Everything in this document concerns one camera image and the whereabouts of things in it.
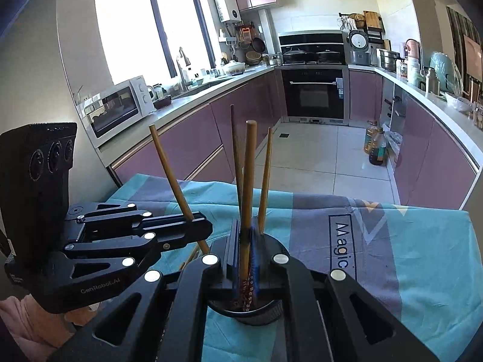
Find black mesh holder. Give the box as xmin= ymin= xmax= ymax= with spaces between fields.
xmin=206 ymin=232 xmax=292 ymax=327

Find black wok with lid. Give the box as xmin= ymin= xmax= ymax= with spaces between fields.
xmin=283 ymin=47 xmax=308 ymax=63
xmin=316 ymin=48 xmax=342 ymax=63

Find oil bottles on floor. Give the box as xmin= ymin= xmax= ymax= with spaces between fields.
xmin=368 ymin=128 xmax=387 ymax=166

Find glass bowl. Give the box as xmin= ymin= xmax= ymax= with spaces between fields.
xmin=446 ymin=96 xmax=474 ymax=113

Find grey rice cooker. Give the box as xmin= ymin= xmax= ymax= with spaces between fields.
xmin=346 ymin=29 xmax=372 ymax=65

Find clear plastic bag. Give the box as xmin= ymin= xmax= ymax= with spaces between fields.
xmin=381 ymin=122 xmax=401 ymax=155

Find pink base cabinets with drawers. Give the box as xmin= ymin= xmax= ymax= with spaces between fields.
xmin=107 ymin=70 xmax=282 ymax=189

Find white water heater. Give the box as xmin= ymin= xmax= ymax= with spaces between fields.
xmin=212 ymin=0 xmax=242 ymax=23

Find black range hood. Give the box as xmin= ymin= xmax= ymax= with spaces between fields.
xmin=278 ymin=32 xmax=345 ymax=51

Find steel sink faucet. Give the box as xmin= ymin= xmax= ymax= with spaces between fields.
xmin=177 ymin=47 xmax=191 ymax=91

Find white microwave oven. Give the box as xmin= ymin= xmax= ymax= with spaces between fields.
xmin=77 ymin=75 xmax=156 ymax=139

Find light bamboo chopstick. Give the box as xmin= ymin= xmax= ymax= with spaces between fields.
xmin=149 ymin=124 xmax=211 ymax=255
xmin=257 ymin=127 xmax=273 ymax=236
xmin=180 ymin=247 xmax=202 ymax=272
xmin=232 ymin=120 xmax=258 ymax=310

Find steel thermos flask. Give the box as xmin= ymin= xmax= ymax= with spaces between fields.
xmin=426 ymin=67 xmax=440 ymax=97

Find teal and grey printed cloth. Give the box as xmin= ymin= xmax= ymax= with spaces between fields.
xmin=104 ymin=173 xmax=483 ymax=362

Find dark wooden chopstick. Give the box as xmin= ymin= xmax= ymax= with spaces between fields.
xmin=230 ymin=105 xmax=245 ymax=219

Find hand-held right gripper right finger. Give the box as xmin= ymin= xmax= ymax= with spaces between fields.
xmin=251 ymin=223 xmax=440 ymax=362

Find grey refrigerator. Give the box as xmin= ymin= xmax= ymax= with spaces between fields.
xmin=0 ymin=0 xmax=121 ymax=197

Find steel stock pot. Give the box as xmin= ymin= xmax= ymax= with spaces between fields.
xmin=378 ymin=49 xmax=401 ymax=70

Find white casserole pot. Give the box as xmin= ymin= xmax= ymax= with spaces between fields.
xmin=222 ymin=60 xmax=246 ymax=76

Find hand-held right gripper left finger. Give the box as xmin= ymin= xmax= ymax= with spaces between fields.
xmin=48 ymin=219 xmax=242 ymax=362

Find black built-in oven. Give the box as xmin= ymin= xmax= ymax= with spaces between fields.
xmin=281 ymin=68 xmax=346 ymax=120

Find teal appliance cover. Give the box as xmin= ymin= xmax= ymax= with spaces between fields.
xmin=430 ymin=52 xmax=463 ymax=95

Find yellow oil bottle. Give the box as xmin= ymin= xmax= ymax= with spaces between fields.
xmin=363 ymin=121 xmax=380 ymax=154

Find kitchen window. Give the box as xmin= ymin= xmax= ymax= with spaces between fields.
xmin=94 ymin=0 xmax=216 ymax=87

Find person's left forearm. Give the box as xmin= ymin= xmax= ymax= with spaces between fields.
xmin=0 ymin=295 xmax=82 ymax=362

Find wooden cutting board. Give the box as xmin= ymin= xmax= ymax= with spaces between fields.
xmin=363 ymin=11 xmax=385 ymax=33

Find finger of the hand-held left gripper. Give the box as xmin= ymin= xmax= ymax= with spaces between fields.
xmin=49 ymin=221 xmax=214 ymax=312
xmin=66 ymin=202 xmax=209 ymax=235

